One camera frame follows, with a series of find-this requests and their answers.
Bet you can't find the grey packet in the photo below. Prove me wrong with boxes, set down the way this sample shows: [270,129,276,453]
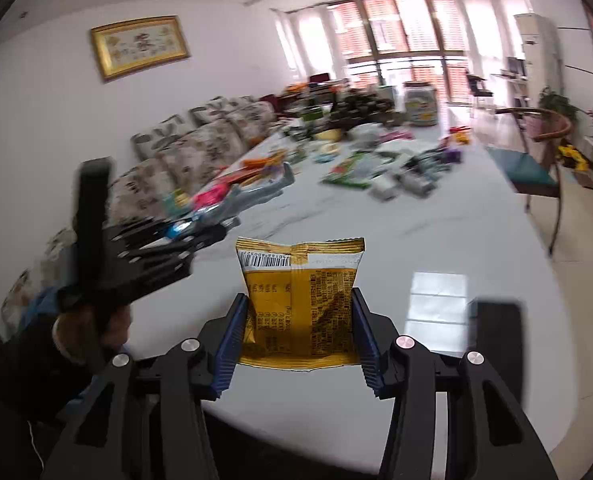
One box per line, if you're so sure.
[371,167,437,202]

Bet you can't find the white standing air conditioner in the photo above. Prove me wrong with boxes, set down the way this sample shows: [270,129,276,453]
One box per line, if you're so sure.
[513,12,564,111]

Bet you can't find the silver foil wrapper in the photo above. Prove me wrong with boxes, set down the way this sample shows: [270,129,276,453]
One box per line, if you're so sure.
[186,162,297,226]

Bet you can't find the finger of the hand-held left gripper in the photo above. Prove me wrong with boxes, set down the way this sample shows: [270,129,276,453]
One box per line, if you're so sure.
[109,216,243,254]
[119,246,196,297]

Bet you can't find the orange packet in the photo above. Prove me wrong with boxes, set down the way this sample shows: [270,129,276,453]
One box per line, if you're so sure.
[241,155,284,171]

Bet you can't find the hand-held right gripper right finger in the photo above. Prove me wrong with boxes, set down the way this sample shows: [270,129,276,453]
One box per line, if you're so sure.
[351,287,559,480]

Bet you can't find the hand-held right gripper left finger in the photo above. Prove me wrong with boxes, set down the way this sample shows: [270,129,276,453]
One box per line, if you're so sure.
[40,294,250,480]

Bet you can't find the person's left hand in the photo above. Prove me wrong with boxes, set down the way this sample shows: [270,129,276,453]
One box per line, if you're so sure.
[51,304,134,366]

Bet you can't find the yellow flowers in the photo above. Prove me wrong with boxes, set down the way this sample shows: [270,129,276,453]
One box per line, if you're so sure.
[556,144,591,173]

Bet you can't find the wooden chair teal cushion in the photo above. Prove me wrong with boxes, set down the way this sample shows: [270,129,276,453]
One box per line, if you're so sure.
[485,106,574,256]

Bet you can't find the pink packet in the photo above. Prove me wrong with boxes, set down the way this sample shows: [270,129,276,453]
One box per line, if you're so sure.
[191,182,236,212]

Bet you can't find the gold framed picture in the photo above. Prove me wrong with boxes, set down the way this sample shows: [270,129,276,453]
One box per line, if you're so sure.
[90,15,192,83]

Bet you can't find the green potted plant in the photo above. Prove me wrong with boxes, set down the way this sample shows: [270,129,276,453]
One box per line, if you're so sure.
[537,86,579,123]

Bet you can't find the dark metal chair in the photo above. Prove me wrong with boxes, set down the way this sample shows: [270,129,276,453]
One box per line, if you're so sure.
[465,72,494,111]

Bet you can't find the green packet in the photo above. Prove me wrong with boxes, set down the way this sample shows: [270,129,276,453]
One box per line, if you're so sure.
[321,152,394,191]

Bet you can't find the orange toy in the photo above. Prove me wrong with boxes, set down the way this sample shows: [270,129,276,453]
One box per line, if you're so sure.
[443,126,477,147]

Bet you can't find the pile of dark goods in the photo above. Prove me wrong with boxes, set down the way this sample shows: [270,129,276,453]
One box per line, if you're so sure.
[329,89,402,128]

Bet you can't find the large window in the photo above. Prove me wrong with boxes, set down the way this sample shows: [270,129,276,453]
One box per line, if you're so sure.
[271,0,514,106]

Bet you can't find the yellow snack packet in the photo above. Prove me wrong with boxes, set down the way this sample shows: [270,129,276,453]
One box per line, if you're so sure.
[235,236,366,372]

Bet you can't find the floral sofa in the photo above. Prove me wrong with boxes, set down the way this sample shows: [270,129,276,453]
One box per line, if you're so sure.
[0,95,278,333]

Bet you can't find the person's left forearm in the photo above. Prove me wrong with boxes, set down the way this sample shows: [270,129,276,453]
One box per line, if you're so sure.
[0,285,104,426]

